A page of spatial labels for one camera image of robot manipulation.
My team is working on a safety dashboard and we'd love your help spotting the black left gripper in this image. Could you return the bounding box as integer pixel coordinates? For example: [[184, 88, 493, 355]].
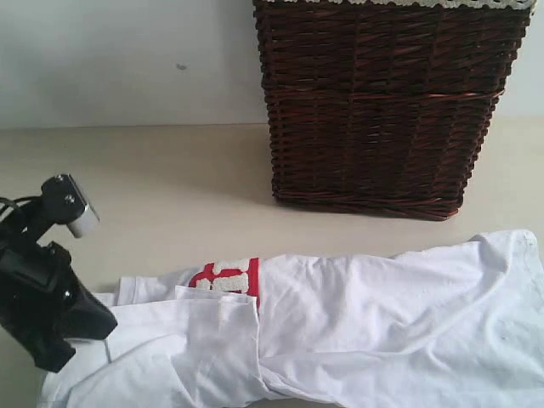
[[1, 203, 117, 373]]

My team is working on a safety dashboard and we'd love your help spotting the dark brown wicker basket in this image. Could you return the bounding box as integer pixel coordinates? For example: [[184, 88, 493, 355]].
[[253, 4, 533, 221]]

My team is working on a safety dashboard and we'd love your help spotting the white t-shirt red lettering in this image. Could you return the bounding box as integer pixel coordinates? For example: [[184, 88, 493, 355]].
[[37, 229, 543, 407]]

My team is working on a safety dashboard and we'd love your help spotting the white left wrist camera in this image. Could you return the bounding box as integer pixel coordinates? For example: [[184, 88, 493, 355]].
[[41, 173, 99, 239]]

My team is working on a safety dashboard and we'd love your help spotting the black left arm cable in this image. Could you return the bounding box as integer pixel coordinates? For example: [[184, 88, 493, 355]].
[[0, 194, 43, 222]]

